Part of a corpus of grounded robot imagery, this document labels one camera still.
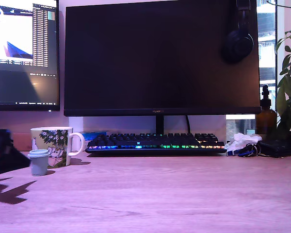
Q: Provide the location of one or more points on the amber pump bottle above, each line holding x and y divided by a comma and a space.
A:
265, 119

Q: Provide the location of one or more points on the blue tissue pack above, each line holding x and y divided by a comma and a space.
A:
92, 136

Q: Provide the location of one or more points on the large black computer monitor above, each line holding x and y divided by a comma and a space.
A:
145, 60

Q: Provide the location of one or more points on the black pouch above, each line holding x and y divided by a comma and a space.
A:
279, 146

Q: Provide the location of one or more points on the small brown box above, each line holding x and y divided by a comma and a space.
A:
23, 140

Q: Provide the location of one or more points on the grey-blue coffee capsule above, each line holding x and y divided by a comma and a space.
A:
38, 165

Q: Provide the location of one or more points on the backlit black keyboard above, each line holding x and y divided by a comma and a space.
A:
148, 140

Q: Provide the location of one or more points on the illustrated ceramic mug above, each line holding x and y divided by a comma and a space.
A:
60, 143

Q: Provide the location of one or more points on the crumpled white tissue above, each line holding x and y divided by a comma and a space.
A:
242, 139

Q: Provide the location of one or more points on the black headphones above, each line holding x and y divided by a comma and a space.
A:
237, 46

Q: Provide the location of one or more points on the lit computer monitor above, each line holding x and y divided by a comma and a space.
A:
43, 85

